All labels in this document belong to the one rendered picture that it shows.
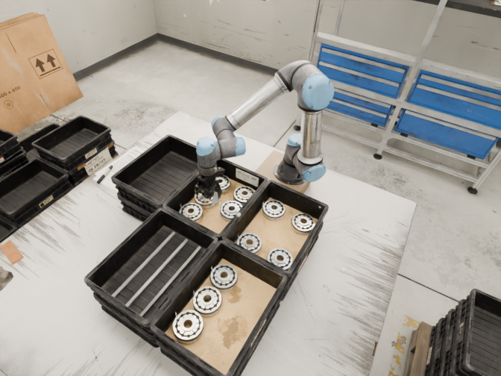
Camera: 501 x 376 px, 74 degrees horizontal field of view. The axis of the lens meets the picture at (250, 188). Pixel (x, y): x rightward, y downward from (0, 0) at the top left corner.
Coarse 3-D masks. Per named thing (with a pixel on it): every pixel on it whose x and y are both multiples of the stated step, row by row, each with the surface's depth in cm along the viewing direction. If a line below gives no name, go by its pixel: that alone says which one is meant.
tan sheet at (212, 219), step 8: (232, 184) 164; (240, 184) 164; (232, 192) 160; (192, 200) 156; (224, 200) 157; (232, 200) 157; (216, 208) 153; (208, 216) 149; (216, 216) 149; (208, 224) 146; (216, 224) 147; (224, 224) 147; (216, 232) 144
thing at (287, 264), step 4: (276, 248) 135; (280, 248) 136; (272, 252) 134; (276, 252) 134; (280, 252) 134; (284, 252) 134; (288, 252) 134; (268, 256) 133; (272, 256) 133; (288, 256) 133; (268, 260) 131; (272, 260) 131; (288, 260) 132; (292, 260) 132; (276, 264) 130; (280, 264) 130; (284, 264) 131; (288, 264) 131; (284, 268) 129; (288, 268) 130
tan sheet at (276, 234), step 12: (288, 216) 152; (252, 228) 146; (264, 228) 146; (276, 228) 146; (288, 228) 147; (264, 240) 142; (276, 240) 142; (288, 240) 142; (300, 240) 143; (264, 252) 138
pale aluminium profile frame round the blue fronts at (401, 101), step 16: (320, 0) 254; (320, 16) 264; (336, 16) 318; (336, 32) 326; (432, 32) 231; (368, 96) 280; (384, 96) 273; (400, 96) 269; (336, 112) 310; (400, 112) 344; (432, 112) 262; (336, 128) 320; (368, 128) 300; (384, 128) 295; (480, 128) 252; (496, 128) 248; (368, 144) 310; (384, 144) 302; (416, 144) 287; (432, 144) 283; (416, 160) 296; (464, 160) 275; (480, 160) 271; (496, 160) 264; (464, 176) 283; (480, 176) 277
